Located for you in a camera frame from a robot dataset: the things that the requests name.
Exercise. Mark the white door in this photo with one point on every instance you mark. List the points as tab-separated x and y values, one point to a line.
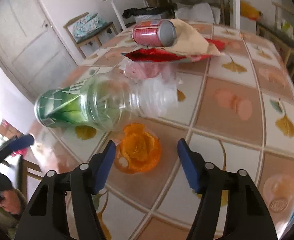
31	54

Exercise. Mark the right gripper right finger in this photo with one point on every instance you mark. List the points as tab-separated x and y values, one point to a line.
247	214

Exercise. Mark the light wooden chair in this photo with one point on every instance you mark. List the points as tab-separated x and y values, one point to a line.
282	33

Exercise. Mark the black cloth under shelf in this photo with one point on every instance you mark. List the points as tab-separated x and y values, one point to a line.
147	11

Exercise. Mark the white crumpled plastic bag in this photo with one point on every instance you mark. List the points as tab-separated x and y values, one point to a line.
147	70

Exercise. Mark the red beige snack bag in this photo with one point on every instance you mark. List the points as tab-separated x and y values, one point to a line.
190	46

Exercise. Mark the orange plastic bag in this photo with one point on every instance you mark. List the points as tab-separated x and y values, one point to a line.
248	11

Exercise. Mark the left hand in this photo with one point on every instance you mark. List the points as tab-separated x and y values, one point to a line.
11	202

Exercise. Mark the green label plastic bottle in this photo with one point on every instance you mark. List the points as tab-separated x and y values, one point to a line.
106	102

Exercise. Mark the wooden chair with floral cushion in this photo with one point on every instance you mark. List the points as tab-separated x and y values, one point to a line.
86	28

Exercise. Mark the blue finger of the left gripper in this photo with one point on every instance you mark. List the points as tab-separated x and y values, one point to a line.
15	144

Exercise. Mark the pink soda can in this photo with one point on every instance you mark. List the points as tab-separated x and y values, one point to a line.
155	33

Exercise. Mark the orange peel on table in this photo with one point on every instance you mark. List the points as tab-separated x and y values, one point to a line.
138	151

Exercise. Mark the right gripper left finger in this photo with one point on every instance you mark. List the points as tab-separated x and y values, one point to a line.
45	217

